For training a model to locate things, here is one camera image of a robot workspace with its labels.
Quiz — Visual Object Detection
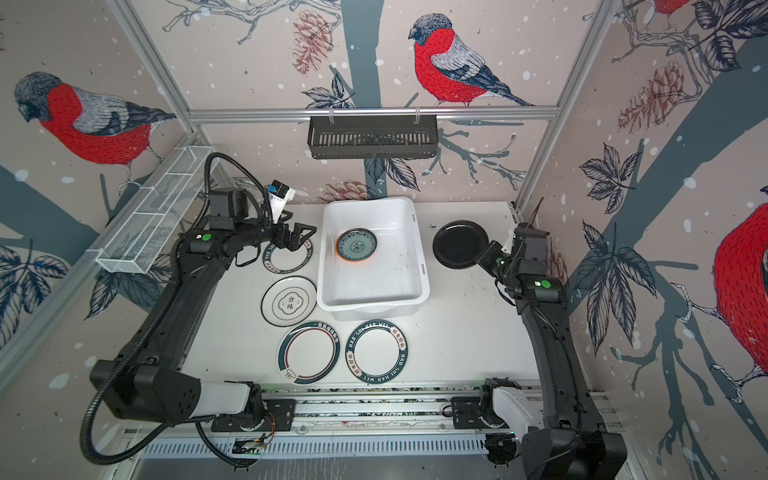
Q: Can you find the orange plate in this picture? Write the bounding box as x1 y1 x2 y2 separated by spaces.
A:
334 227 379 264

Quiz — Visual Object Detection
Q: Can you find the white plate green lettered rim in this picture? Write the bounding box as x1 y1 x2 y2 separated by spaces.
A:
344 319 409 385

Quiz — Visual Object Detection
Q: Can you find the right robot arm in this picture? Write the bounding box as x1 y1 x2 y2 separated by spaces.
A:
477 223 627 479

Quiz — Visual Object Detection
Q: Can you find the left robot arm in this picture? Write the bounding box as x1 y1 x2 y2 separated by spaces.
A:
90 188 317 426

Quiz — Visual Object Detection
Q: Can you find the white plastic bin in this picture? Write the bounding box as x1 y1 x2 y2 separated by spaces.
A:
317 197 431 321

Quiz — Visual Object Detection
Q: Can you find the white plate dark lettered rim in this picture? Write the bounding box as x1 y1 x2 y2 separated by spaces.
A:
262 240 314 275

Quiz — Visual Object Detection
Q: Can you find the white plate black line pattern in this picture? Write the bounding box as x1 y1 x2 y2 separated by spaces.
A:
260 276 317 327

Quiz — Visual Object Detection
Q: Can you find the white plate green red rim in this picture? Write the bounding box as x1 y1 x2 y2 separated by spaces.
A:
277 321 341 385

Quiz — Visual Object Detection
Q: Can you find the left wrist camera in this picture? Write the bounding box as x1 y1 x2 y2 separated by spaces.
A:
267 180 296 224

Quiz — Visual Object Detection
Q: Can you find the black corrugated cable conduit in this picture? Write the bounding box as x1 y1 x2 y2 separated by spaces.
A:
79 152 274 467

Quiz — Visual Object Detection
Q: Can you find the black wall basket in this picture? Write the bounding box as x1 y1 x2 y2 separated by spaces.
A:
307 115 439 160

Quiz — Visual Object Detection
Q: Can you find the white wire mesh basket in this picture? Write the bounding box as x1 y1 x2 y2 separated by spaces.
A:
96 146 213 274

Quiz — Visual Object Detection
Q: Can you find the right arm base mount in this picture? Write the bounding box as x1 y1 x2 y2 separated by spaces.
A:
450 393 509 430

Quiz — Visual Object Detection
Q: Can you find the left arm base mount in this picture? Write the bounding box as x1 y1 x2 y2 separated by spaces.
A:
211 399 296 434

